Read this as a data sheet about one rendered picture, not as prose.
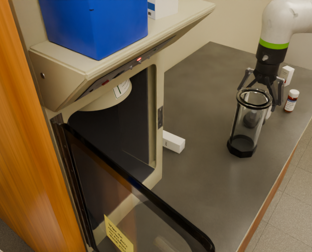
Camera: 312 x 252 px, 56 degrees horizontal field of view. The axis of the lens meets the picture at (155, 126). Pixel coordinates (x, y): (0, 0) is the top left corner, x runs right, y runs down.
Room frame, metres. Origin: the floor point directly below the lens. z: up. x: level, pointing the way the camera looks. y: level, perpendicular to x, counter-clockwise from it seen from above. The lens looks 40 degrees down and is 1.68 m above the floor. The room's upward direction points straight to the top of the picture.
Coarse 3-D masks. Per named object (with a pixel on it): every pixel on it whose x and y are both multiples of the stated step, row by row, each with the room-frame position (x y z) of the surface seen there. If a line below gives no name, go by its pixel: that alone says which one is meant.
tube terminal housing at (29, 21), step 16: (16, 0) 0.37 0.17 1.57; (32, 0) 0.39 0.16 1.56; (16, 16) 0.37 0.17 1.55; (32, 16) 0.38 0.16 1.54; (32, 32) 0.38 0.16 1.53; (144, 64) 0.56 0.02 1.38; (160, 64) 0.61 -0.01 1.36; (112, 80) 0.48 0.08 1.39; (160, 80) 0.61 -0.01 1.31; (96, 96) 0.45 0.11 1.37; (160, 96) 0.61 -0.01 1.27; (48, 112) 0.37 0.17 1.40; (64, 112) 0.39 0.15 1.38; (48, 128) 0.37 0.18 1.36; (160, 128) 0.61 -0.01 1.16; (160, 144) 0.61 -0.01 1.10; (160, 160) 0.61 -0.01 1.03; (64, 176) 0.37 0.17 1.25; (160, 176) 0.61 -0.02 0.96; (80, 224) 0.37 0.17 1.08
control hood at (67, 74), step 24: (192, 0) 0.56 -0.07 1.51; (168, 24) 0.44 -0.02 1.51; (192, 24) 0.52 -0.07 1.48; (48, 48) 0.36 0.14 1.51; (144, 48) 0.38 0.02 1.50; (48, 72) 0.34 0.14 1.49; (72, 72) 0.31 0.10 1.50; (96, 72) 0.31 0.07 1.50; (48, 96) 0.35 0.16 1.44; (72, 96) 0.32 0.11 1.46
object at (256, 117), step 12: (240, 96) 0.76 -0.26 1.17; (252, 96) 0.80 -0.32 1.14; (264, 96) 0.77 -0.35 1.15; (240, 108) 0.74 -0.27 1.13; (240, 120) 0.73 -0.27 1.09; (252, 120) 0.71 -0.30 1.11; (240, 132) 0.72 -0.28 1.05; (252, 132) 0.71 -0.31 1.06; (240, 144) 0.72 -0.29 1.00; (252, 144) 0.71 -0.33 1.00
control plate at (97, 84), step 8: (168, 40) 0.48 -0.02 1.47; (152, 48) 0.44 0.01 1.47; (144, 56) 0.45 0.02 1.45; (128, 64) 0.41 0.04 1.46; (136, 64) 0.48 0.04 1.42; (112, 72) 0.37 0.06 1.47; (96, 80) 0.34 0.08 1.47; (104, 80) 0.38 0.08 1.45; (88, 88) 0.35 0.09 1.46; (96, 88) 0.40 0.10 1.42; (80, 96) 0.36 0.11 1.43
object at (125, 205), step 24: (72, 144) 0.33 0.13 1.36; (96, 168) 0.29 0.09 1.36; (120, 168) 0.26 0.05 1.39; (96, 192) 0.30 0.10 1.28; (120, 192) 0.25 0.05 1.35; (144, 192) 0.22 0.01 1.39; (96, 216) 0.31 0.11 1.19; (120, 216) 0.26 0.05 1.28; (144, 216) 0.22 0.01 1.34; (168, 216) 0.19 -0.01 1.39; (96, 240) 0.33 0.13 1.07; (144, 240) 0.22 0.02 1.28; (168, 240) 0.19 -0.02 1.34; (192, 240) 0.16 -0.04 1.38
